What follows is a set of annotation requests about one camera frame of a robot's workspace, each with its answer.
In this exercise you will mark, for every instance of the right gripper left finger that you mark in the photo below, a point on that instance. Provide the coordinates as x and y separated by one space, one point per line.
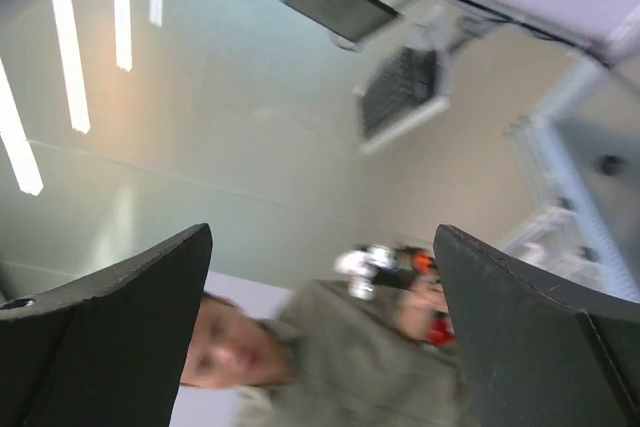
106 349

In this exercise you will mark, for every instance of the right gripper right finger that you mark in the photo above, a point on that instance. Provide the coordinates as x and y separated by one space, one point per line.
538 350

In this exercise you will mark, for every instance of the handheld teleoperation controller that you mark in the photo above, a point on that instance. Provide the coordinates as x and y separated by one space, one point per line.
395 267

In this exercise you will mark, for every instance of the person in grey shirt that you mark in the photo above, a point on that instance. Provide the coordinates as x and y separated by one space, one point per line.
330 359

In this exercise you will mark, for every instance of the dark ceiling monitor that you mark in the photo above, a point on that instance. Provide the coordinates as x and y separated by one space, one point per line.
352 20

